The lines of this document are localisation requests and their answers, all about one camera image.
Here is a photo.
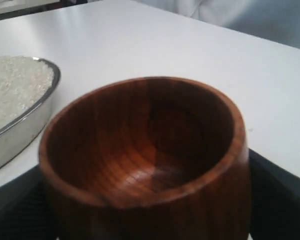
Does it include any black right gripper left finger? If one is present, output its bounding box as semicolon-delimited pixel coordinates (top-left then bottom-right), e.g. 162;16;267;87
0;166;58;240

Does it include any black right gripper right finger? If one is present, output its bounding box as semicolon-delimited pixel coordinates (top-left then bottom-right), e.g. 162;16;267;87
249;150;300;240

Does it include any brown wooden cup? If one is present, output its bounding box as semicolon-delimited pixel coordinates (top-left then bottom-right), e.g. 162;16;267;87
38;76;252;240

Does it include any large steel rice tray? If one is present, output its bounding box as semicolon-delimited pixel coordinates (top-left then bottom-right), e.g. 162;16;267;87
0;57;61;168

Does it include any rice in steel tray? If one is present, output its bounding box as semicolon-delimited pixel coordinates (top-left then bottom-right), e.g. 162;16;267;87
0;56;54;129

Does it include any white backdrop cloth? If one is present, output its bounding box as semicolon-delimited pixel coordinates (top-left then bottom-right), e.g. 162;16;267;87
142;0;300;49

